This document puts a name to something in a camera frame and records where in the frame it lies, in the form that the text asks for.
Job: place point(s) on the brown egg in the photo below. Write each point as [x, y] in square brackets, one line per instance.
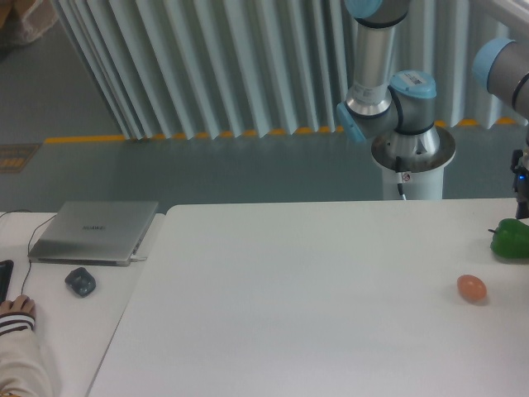
[471, 288]

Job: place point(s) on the black keyboard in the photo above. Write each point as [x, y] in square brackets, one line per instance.
[6, 268]

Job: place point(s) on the person's hand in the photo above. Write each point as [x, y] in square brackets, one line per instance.
[18, 306]

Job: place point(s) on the cream sleeved forearm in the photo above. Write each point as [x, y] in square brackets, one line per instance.
[23, 371]

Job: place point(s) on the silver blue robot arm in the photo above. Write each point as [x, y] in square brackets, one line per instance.
[398, 110]

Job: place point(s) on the green bell pepper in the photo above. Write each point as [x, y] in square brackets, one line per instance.
[510, 239]

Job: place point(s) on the white folding partition screen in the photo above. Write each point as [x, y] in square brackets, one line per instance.
[194, 68]

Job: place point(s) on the silver closed laptop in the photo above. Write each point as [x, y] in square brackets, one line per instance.
[95, 233]

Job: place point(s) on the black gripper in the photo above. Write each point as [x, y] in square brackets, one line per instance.
[520, 182]

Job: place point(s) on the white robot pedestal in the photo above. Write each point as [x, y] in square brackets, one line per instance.
[412, 186]

